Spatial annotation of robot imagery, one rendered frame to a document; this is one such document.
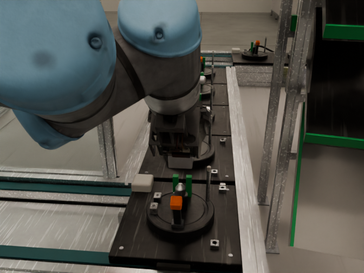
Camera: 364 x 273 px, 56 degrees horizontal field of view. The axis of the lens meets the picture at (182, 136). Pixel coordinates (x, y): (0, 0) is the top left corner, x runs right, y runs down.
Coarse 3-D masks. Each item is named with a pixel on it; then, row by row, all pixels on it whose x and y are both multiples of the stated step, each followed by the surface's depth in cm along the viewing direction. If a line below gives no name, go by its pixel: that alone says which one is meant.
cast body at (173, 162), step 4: (168, 156) 62; (168, 160) 62; (172, 160) 62; (176, 160) 62; (180, 160) 62; (184, 160) 62; (188, 160) 62; (192, 160) 62; (168, 164) 63; (172, 164) 62; (176, 164) 62; (180, 164) 62; (184, 164) 62; (188, 164) 62; (192, 164) 63; (188, 168) 63
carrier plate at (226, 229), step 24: (144, 192) 79; (216, 192) 79; (144, 216) 72; (216, 216) 72; (120, 240) 66; (144, 240) 66; (168, 240) 66; (192, 240) 66; (144, 264) 62; (192, 264) 61; (216, 264) 61; (240, 264) 61
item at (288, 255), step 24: (240, 96) 165; (264, 96) 165; (120, 120) 141; (144, 120) 141; (264, 120) 141; (120, 144) 123; (120, 168) 108; (288, 168) 108; (288, 192) 97; (264, 216) 88; (288, 216) 88; (288, 240) 81; (288, 264) 74; (312, 264) 74; (336, 264) 74; (360, 264) 74
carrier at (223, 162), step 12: (204, 144) 95; (216, 144) 100; (228, 144) 100; (156, 156) 94; (204, 156) 90; (216, 156) 94; (228, 156) 94; (144, 168) 88; (156, 168) 88; (168, 168) 88; (180, 168) 88; (192, 168) 88; (204, 168) 88; (216, 168) 88; (228, 168) 88; (156, 180) 85; (168, 180) 85; (180, 180) 84; (192, 180) 84; (204, 180) 84; (216, 180) 83; (228, 180) 83
